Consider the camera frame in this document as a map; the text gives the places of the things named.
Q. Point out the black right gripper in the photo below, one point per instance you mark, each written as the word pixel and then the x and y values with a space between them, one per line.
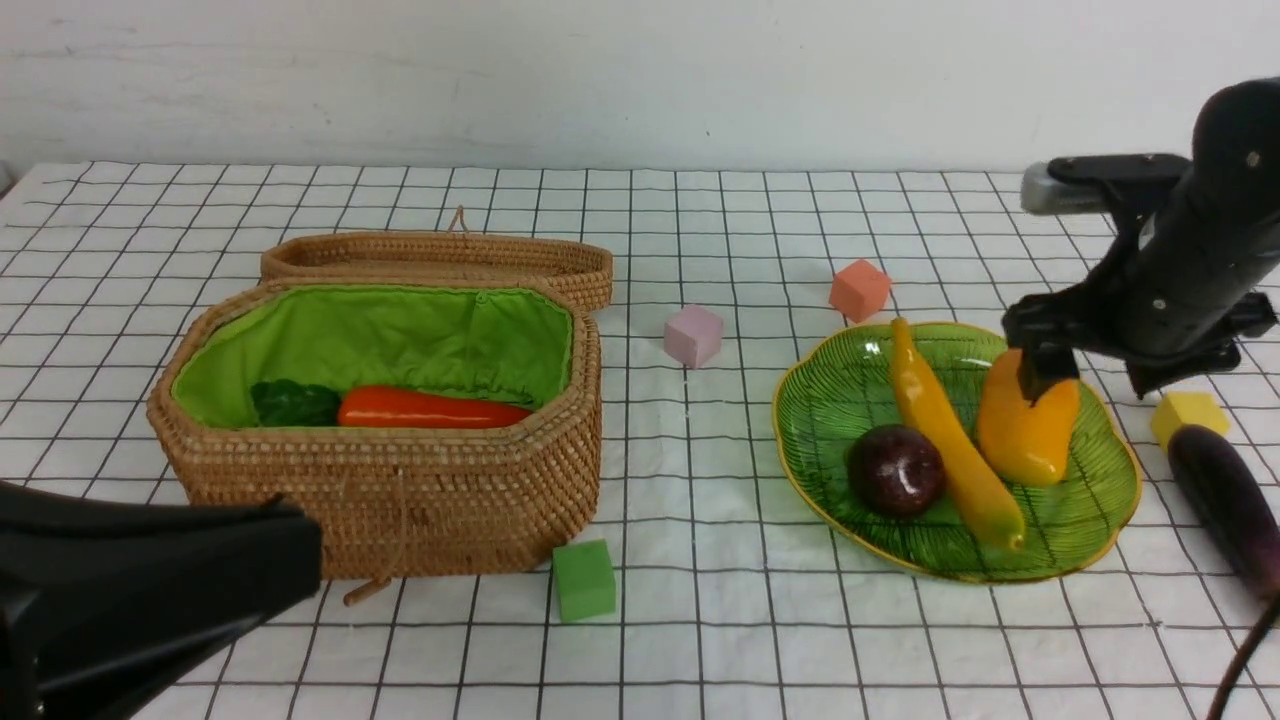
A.
pixel 1170 299

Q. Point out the orange yellow toy mango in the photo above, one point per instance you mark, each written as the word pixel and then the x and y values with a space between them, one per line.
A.
pixel 1025 442

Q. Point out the yellow toy banana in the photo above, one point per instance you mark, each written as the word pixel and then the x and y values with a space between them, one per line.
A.
pixel 981 499

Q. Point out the dark purple toy eggplant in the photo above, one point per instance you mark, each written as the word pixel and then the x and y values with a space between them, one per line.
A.
pixel 1230 504

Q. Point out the dark purple toy passionfruit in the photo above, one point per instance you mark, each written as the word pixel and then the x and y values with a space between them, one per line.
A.
pixel 895 471

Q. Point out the orange toy carrot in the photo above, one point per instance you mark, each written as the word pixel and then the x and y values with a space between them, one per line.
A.
pixel 286 403

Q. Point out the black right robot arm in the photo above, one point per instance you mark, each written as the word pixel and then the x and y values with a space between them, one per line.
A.
pixel 1235 156

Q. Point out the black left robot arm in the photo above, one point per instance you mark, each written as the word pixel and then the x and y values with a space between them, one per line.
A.
pixel 104 605

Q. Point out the yellow foam cube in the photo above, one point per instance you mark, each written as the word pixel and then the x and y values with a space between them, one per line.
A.
pixel 1178 409

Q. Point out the orange foam cube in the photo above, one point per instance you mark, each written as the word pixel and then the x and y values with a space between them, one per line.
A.
pixel 859 291

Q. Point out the green glass leaf plate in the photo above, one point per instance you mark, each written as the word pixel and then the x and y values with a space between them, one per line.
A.
pixel 842 388

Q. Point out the pink foam cube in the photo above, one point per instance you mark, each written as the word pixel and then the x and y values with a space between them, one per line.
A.
pixel 693 336

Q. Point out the white checkered tablecloth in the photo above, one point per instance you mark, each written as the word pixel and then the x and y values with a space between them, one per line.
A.
pixel 736 602

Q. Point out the woven rattan basket lid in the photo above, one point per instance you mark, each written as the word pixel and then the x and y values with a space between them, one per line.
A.
pixel 581 272

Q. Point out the green foam cube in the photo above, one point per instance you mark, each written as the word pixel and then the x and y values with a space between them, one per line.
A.
pixel 585 583

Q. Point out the woven rattan basket green lining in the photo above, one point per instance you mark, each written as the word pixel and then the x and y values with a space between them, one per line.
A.
pixel 398 502

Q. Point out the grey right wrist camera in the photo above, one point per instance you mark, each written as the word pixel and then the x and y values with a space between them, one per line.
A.
pixel 1114 183

